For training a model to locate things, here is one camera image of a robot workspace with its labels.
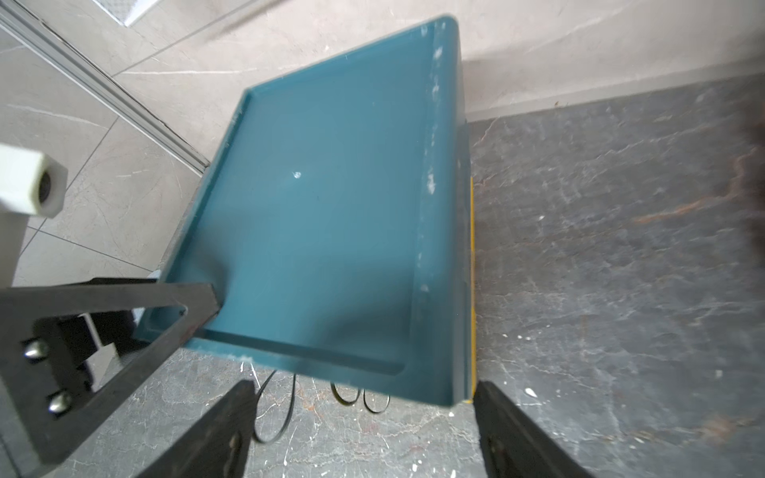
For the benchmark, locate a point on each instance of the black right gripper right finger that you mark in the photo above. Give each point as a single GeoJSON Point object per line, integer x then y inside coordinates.
{"type": "Point", "coordinates": [512, 444]}

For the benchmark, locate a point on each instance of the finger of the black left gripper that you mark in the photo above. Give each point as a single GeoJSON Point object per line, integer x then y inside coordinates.
{"type": "Point", "coordinates": [71, 355]}

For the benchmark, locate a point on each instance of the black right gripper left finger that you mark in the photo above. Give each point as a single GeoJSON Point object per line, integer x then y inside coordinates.
{"type": "Point", "coordinates": [216, 445]}

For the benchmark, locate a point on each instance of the teal drawer cabinet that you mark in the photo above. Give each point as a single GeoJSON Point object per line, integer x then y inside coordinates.
{"type": "Point", "coordinates": [333, 223]}

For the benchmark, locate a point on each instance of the yellow block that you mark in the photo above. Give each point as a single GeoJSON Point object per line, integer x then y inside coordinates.
{"type": "Point", "coordinates": [473, 346]}

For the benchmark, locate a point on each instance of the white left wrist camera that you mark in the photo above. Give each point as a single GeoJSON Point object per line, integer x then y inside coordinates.
{"type": "Point", "coordinates": [32, 185]}

